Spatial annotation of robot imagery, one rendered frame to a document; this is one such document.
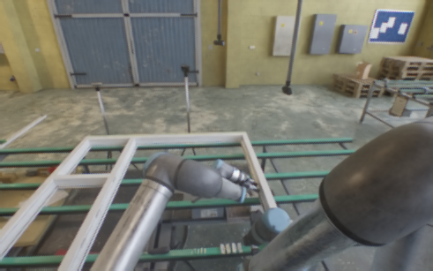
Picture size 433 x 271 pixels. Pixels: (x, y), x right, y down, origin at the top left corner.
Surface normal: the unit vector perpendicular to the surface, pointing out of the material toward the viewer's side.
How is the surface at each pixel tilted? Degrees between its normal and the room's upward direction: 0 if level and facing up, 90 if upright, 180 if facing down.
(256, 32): 90
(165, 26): 90
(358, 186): 61
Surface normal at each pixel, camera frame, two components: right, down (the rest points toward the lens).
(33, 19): 0.08, 0.47
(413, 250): -0.77, 0.26
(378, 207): -0.51, 0.06
